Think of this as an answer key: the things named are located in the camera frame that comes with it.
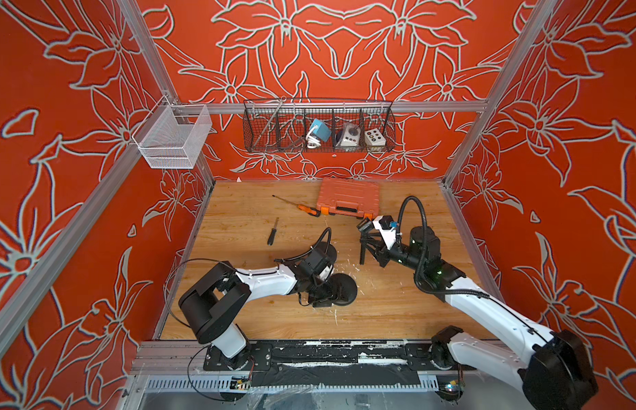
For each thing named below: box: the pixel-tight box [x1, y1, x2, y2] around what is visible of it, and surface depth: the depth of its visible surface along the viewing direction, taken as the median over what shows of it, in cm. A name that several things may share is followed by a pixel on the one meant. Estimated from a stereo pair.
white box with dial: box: [340, 123, 361, 147], surface depth 93 cm
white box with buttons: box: [364, 128, 387, 147], surface depth 97 cm
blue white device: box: [305, 117, 332, 150], surface depth 86 cm
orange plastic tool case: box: [316, 177, 381, 220], surface depth 109 cm
